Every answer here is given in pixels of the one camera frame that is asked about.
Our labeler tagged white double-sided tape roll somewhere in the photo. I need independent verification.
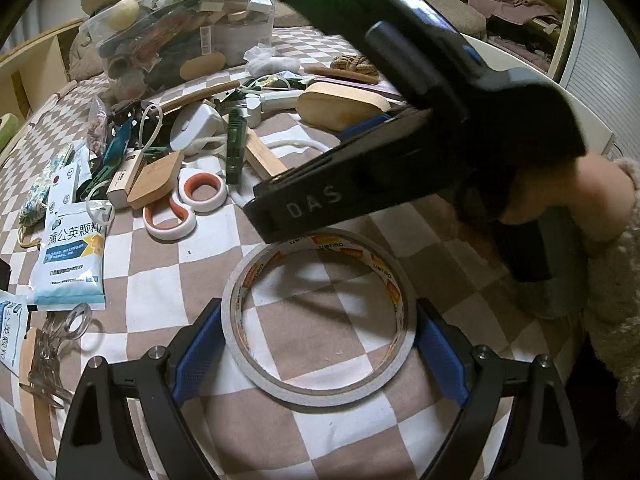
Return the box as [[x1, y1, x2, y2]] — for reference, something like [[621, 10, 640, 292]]
[[221, 229, 416, 408]]

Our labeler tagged light wooden block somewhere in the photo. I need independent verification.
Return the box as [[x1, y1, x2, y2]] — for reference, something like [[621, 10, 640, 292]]
[[245, 128, 288, 180]]

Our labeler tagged person right hand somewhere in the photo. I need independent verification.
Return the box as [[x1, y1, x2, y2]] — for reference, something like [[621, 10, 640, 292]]
[[501, 153, 639, 257]]

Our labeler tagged flat wooden paddle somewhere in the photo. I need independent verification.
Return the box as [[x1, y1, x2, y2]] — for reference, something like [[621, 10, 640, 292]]
[[20, 328, 56, 462]]

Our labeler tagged small white blue medicine packet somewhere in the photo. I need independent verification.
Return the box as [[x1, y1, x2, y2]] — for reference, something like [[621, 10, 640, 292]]
[[0, 290, 29, 377]]

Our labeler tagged oval bamboo box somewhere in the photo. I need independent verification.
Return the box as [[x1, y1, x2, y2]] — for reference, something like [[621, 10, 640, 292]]
[[295, 82, 390, 132]]

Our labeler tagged large white blue medicine packet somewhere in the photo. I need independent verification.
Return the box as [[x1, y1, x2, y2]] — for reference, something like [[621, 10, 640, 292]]
[[30, 162, 106, 311]]

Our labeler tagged blue floral patterned pouch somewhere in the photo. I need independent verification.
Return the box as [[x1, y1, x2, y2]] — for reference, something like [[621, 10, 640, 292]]
[[18, 143, 75, 228]]

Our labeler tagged dark green clothes peg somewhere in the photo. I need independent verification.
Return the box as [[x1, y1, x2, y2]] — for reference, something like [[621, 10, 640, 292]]
[[226, 107, 247, 185]]

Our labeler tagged small white wooden box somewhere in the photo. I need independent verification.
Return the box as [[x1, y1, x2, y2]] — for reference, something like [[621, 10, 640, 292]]
[[106, 150, 143, 210]]

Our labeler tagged long wooden stick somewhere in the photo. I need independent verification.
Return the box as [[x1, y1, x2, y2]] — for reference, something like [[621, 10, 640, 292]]
[[160, 80, 241, 114]]

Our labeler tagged white rounded plastic device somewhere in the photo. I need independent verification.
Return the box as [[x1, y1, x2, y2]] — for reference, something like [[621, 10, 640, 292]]
[[169, 103, 226, 156]]

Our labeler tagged clear plastic storage bin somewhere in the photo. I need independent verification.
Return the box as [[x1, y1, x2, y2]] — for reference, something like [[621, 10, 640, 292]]
[[80, 0, 274, 100]]

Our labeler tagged green avocado plush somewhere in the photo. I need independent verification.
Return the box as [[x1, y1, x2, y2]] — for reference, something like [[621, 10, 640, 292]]
[[0, 113, 20, 152]]

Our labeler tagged wooden bed shelf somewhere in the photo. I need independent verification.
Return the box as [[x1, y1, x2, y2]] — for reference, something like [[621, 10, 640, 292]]
[[0, 19, 84, 151]]

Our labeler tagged wooden brush with rope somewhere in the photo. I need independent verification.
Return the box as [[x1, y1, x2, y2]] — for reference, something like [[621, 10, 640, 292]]
[[304, 55, 380, 84]]

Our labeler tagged orange white scissors handle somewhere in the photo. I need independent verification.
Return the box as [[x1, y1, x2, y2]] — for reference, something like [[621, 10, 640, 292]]
[[142, 168, 228, 242]]

